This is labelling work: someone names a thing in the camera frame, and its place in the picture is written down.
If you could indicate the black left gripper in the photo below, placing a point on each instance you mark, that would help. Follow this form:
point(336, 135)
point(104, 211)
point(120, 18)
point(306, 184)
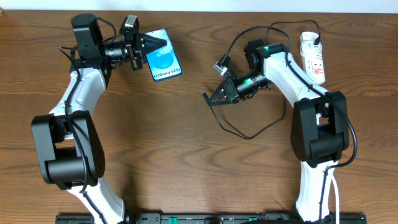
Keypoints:
point(136, 45)

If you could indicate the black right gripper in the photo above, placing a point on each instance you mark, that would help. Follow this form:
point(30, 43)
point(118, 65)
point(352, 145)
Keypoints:
point(229, 88)

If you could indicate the blue screen Galaxy smartphone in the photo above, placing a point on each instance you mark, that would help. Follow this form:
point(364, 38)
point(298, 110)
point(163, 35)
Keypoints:
point(163, 63)

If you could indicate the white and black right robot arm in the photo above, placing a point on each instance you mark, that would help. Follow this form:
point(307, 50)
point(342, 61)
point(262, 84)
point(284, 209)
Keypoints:
point(320, 127)

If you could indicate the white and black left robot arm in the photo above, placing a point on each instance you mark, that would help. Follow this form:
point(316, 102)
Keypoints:
point(68, 147)

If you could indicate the white USB charger plug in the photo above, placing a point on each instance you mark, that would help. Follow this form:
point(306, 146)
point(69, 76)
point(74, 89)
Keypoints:
point(310, 44)

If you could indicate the white power strip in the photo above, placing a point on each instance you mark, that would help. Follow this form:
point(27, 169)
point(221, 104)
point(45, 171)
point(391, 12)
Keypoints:
point(313, 65)

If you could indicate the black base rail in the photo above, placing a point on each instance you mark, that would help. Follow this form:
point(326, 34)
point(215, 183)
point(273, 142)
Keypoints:
point(269, 217)

